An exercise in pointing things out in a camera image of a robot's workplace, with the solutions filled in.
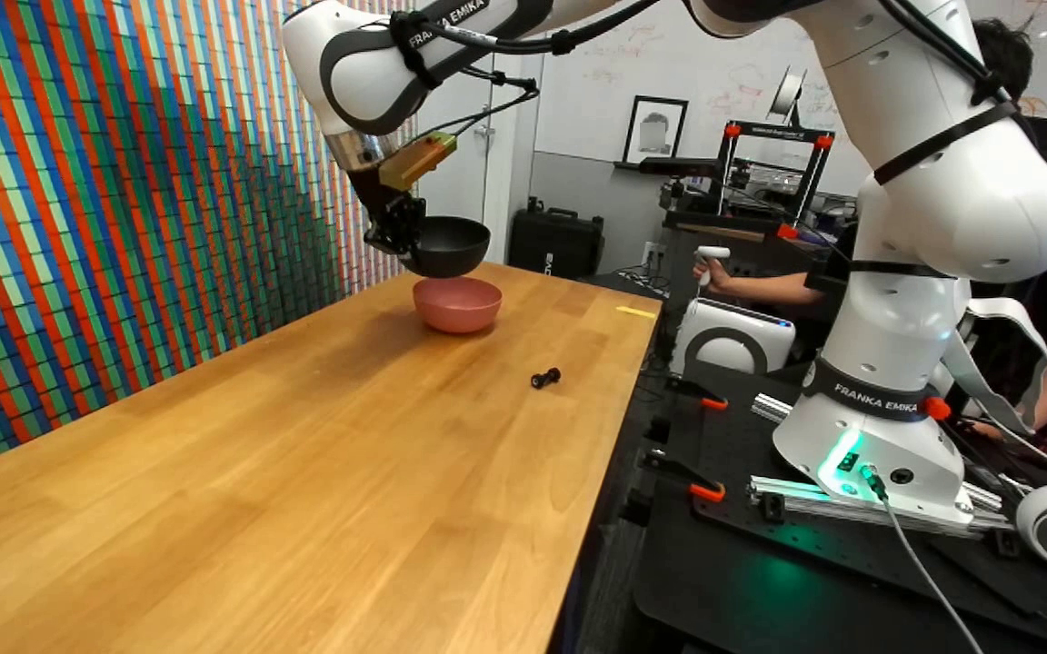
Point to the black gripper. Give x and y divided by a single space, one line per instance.
388 205

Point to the black bowl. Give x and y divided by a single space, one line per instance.
447 247

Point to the person forearm with dark sleeve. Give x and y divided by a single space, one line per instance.
779 287

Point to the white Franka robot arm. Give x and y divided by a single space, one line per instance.
934 193

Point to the peach bowl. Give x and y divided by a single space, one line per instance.
455 308

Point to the black carrying case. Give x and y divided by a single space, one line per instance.
555 241

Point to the small black plastic piece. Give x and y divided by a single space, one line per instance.
548 379

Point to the framed portrait picture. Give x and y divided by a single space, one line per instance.
657 131

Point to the white grey box device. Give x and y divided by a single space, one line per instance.
733 334

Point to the orange black bar clamp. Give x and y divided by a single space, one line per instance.
691 482
707 400

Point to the black orange 3D printer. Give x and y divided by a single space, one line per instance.
779 170

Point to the grey filament spool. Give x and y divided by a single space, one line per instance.
787 95

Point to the black robot cart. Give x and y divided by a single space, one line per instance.
790 583

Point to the yellowish wrist camera box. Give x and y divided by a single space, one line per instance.
415 161

